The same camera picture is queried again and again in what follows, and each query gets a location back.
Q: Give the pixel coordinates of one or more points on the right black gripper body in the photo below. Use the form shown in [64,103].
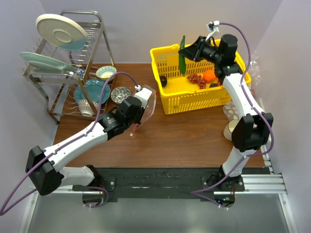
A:
[206,52]

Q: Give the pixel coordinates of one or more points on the green chili pepper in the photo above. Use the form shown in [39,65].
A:
[182,63]

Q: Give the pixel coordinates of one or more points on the orange fruit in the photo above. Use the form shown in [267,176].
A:
[209,76]

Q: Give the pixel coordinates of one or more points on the red grape bunch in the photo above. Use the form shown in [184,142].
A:
[195,78]

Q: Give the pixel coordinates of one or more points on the dark eggplant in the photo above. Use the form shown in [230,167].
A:
[212,85]

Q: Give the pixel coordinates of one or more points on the clear zip top bag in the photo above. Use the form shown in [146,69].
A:
[147,113]

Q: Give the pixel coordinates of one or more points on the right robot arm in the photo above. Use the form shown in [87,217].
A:
[255,126]

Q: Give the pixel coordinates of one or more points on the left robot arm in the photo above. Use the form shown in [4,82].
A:
[47,168]

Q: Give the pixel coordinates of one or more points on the clear plastic bag pile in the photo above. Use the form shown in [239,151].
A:
[260,86]

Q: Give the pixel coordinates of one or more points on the polka dot plastic bag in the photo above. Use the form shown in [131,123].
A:
[230,111]

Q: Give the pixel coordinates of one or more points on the yellow plastic basket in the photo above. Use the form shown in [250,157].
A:
[180,95]

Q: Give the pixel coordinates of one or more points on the cream ceramic mug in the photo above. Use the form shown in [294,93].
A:
[229,129]

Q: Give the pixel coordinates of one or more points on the dark floral bowl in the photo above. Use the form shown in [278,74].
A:
[119,94]

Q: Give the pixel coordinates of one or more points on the teal patterned bowl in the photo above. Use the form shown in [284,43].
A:
[105,72]

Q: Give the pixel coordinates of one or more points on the teal scalloped plate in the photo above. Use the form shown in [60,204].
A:
[93,88]

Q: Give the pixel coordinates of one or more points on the blue patterned small dish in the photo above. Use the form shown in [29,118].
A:
[80,72]

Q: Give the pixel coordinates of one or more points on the metal dish rack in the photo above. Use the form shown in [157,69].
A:
[57,87]

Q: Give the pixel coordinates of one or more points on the patterned cup in rack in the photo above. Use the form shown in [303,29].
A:
[85,109]

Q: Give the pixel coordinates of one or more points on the white and blue plate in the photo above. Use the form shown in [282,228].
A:
[61,32]

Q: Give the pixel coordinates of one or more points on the pale green plate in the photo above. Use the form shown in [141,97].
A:
[44,62]

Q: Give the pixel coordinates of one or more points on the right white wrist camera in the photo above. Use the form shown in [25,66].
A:
[213,28]

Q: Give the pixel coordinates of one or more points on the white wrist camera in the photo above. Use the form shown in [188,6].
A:
[146,95]
[213,28]

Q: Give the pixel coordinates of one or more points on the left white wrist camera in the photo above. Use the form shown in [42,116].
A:
[146,95]

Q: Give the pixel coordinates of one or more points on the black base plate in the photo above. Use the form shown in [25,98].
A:
[174,183]

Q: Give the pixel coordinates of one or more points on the aluminium rail frame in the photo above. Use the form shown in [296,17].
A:
[261,208]

